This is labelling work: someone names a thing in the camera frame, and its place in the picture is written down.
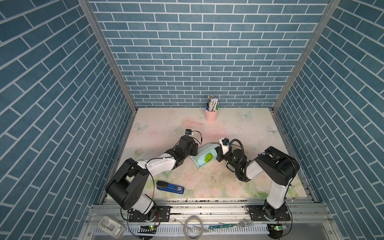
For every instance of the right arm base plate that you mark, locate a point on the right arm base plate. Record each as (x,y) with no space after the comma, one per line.
(260,213)

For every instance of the pink pen holder cup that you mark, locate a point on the pink pen holder cup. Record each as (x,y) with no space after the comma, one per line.
(211,116)

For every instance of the white plastic holder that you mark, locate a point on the white plastic holder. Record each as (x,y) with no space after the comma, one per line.
(112,227)

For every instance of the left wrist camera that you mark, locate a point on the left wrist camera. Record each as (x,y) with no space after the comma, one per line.
(189,132)

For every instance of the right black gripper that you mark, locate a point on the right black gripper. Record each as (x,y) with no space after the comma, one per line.
(220,154)

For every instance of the metal fork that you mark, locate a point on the metal fork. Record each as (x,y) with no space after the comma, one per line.
(244,223)

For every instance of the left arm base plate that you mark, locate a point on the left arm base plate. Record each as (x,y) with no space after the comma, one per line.
(158,213)

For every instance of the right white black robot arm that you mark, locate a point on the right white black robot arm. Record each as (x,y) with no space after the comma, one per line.
(280,167)

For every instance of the blue black stapler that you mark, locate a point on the blue black stapler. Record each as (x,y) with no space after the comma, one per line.
(167,187)

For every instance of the aluminium frame rail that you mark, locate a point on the aluminium frame rail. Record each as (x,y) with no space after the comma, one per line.
(299,211)

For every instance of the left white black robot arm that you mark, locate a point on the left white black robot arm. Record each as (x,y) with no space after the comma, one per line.
(127,185)

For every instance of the light blue paper box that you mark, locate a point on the light blue paper box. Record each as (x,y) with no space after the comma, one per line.
(202,152)

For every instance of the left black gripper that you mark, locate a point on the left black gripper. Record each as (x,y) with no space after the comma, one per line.
(194,147)

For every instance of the green plastic block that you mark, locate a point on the green plastic block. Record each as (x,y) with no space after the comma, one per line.
(208,158)

